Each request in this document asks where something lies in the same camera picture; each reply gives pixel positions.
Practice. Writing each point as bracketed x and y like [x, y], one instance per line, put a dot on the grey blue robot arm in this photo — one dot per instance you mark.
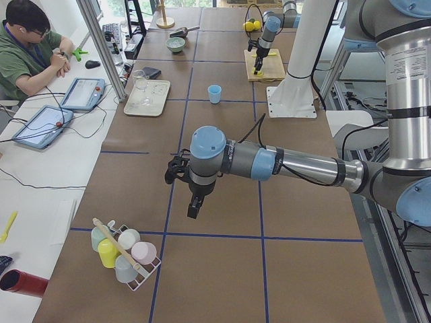
[273, 23]
[401, 184]

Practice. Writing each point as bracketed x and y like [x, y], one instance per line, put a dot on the white cup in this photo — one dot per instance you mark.
[129, 238]

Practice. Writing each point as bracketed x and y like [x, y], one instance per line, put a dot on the clear wine glass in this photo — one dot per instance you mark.
[141, 84]

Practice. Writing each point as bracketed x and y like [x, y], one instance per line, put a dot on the wooden cup tree stand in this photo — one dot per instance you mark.
[164, 21]

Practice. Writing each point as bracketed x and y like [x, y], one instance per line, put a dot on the white wire cup rack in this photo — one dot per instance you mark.
[143, 271]

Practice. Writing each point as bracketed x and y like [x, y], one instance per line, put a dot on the wooden cutting board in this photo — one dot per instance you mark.
[273, 68]

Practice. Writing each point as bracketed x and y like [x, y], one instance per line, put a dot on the near teach pendant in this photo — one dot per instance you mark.
[44, 127]

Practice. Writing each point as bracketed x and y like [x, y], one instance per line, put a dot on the yellow lemon upper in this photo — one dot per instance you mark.
[257, 25]

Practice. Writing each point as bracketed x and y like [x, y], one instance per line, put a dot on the pink cup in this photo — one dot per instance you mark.
[144, 252]

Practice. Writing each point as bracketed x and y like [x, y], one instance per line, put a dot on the red cylinder tube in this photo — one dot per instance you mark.
[16, 281]

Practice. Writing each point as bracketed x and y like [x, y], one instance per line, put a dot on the seated person green shirt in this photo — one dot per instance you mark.
[31, 53]

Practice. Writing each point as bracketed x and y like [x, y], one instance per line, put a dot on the mint green cup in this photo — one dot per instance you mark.
[96, 237]

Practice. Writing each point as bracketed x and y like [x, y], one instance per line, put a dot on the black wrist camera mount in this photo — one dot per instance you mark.
[252, 44]

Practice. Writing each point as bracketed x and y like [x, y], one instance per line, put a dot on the cream bear tray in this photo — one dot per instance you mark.
[157, 91]

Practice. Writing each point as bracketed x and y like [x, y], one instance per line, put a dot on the green bowl of ice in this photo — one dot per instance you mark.
[175, 44]

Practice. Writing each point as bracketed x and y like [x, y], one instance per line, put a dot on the grey folded cloth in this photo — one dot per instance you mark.
[151, 73]

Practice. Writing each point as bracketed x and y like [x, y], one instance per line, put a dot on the teach pendant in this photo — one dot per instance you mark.
[44, 127]
[83, 94]

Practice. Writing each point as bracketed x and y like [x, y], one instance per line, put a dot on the steel ice scoop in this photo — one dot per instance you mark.
[182, 32]

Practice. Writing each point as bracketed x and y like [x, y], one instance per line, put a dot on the far teach pendant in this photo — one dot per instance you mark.
[83, 94]

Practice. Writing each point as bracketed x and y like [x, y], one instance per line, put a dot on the yellow lemon lower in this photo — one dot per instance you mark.
[248, 26]

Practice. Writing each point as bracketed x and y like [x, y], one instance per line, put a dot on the light blue plastic cup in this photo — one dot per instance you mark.
[214, 92]

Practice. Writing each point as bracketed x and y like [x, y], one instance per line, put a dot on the yellow lemon slice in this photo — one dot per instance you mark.
[258, 73]

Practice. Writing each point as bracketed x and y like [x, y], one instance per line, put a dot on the pale blue grey cup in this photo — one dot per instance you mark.
[123, 270]

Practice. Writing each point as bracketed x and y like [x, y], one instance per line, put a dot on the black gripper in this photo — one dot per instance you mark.
[259, 54]
[200, 190]

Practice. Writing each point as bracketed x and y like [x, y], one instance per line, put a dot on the white camera pillar base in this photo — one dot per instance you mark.
[293, 97]

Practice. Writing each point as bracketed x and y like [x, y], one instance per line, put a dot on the yellow plastic knife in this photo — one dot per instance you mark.
[269, 54]

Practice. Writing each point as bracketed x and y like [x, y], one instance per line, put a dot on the yellow cup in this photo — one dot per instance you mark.
[108, 253]

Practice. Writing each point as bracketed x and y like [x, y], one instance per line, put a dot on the aluminium frame post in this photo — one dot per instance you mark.
[89, 15]

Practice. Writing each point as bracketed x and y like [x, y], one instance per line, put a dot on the white chair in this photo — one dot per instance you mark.
[354, 130]

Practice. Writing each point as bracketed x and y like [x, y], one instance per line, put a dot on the black computer mouse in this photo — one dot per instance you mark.
[91, 64]

